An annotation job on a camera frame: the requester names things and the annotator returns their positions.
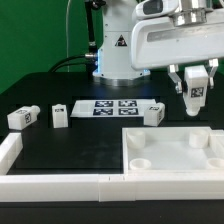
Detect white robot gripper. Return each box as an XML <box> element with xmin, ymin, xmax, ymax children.
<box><xmin>130</xmin><ymin>0</ymin><xmax>224</xmax><ymax>94</ymax></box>

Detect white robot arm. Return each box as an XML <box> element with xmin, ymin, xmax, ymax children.
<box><xmin>84</xmin><ymin>0</ymin><xmax>224</xmax><ymax>93</ymax></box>

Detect white sheet with AprilTags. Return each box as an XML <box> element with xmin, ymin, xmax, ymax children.
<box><xmin>71</xmin><ymin>99</ymin><xmax>156</xmax><ymax>118</ymax></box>

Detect white U-shaped obstacle fence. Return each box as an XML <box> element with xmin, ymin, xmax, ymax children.
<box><xmin>0</xmin><ymin>133</ymin><xmax>224</xmax><ymax>202</ymax></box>

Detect black cables behind robot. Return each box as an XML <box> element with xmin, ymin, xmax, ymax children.
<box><xmin>48</xmin><ymin>53</ymin><xmax>99</xmax><ymax>73</ymax></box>

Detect thin grey cable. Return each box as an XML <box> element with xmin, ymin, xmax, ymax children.
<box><xmin>65</xmin><ymin>0</ymin><xmax>72</xmax><ymax>73</ymax></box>

